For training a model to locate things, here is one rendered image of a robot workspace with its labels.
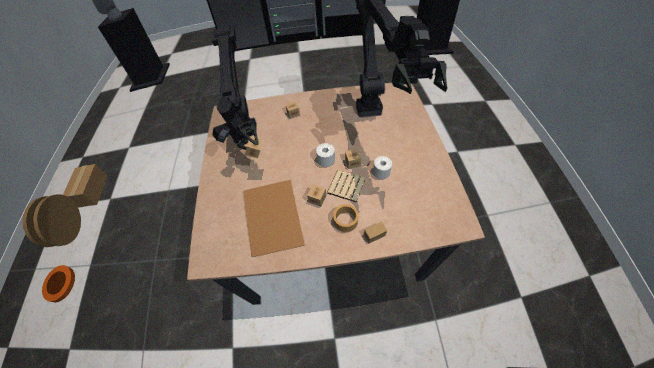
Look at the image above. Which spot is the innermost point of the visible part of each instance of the brown open cylinder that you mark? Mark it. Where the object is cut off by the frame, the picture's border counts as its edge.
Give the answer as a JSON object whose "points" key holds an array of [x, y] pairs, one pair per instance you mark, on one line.
{"points": [[345, 209]]}

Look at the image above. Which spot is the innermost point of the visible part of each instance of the small square wooden pallet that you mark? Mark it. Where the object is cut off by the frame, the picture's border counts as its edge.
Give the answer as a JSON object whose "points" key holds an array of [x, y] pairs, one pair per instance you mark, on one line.
{"points": [[347, 188]]}

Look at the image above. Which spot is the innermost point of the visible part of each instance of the tan rectangular block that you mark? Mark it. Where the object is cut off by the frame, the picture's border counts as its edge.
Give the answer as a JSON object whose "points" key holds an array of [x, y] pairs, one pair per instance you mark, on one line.
{"points": [[375, 232]]}

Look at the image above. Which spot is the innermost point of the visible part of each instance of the tan cardboard carton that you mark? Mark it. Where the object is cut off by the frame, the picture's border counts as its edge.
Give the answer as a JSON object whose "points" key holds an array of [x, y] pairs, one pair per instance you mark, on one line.
{"points": [[354, 158], [253, 150], [293, 109]]}

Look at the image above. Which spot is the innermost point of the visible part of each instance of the brown cardboard carton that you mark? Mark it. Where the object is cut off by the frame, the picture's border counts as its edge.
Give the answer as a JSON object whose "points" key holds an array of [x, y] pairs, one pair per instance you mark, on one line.
{"points": [[316, 195]]}

